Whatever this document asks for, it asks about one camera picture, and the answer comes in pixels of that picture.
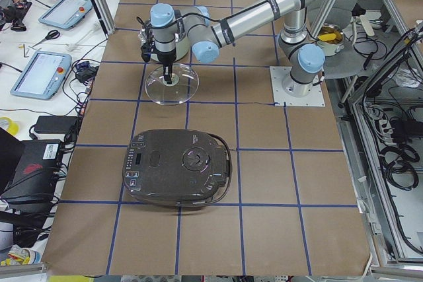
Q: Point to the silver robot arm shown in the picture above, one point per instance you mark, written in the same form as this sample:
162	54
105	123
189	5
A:
206	35

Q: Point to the black scissors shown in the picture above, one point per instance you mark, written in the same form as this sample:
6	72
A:
51	35

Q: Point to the yellow tape roll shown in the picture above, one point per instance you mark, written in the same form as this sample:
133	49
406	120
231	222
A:
9	125

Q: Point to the upper teach pendant tablet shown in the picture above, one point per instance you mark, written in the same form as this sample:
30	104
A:
66	13

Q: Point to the lower teach pendant tablet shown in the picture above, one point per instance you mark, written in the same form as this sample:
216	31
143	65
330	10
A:
43	75

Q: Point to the teach pendant tablet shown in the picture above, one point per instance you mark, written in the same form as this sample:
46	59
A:
43	75
66	13

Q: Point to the grey office chair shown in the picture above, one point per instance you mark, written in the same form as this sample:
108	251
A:
346	62

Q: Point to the black power adapter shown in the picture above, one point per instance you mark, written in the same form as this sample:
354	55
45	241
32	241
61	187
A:
54	124

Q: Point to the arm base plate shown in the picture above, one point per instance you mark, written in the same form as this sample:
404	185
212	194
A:
286	92

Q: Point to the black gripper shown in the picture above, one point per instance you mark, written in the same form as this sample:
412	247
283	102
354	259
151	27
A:
165	57

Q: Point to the glass pot lid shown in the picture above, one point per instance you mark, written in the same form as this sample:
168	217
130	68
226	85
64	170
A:
184	86

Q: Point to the dark brown rice cooker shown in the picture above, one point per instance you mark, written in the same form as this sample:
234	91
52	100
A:
177	168

